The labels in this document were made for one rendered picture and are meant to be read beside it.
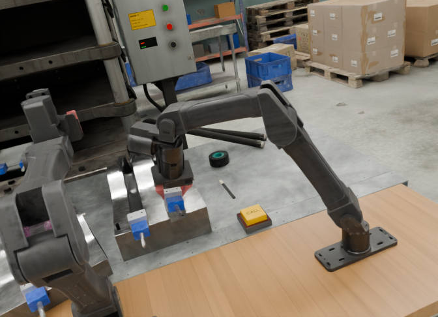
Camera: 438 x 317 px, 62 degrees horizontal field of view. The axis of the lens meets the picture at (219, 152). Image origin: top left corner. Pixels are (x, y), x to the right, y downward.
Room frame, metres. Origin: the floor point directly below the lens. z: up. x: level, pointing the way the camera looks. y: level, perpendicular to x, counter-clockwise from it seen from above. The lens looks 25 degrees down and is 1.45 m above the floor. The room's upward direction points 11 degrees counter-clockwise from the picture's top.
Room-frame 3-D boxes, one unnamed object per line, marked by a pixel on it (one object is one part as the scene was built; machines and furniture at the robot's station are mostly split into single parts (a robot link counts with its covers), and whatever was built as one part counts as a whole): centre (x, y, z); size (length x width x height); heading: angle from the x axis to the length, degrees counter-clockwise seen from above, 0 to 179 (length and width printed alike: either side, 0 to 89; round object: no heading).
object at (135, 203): (1.06, 0.25, 0.92); 0.35 x 0.16 x 0.09; 13
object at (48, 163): (0.55, 0.29, 1.17); 0.30 x 0.09 x 0.12; 15
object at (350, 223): (0.69, -0.28, 0.90); 0.09 x 0.06 x 0.06; 163
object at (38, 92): (0.80, 0.36, 1.25); 0.07 x 0.06 x 0.11; 105
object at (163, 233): (1.08, 0.24, 0.87); 0.50 x 0.26 x 0.14; 13
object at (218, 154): (1.30, 0.00, 0.82); 0.08 x 0.08 x 0.04
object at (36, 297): (0.66, 0.48, 0.86); 0.13 x 0.05 x 0.05; 30
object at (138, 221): (0.80, 0.24, 0.89); 0.13 x 0.05 x 0.05; 14
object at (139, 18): (1.81, 0.19, 0.74); 0.31 x 0.22 x 1.47; 103
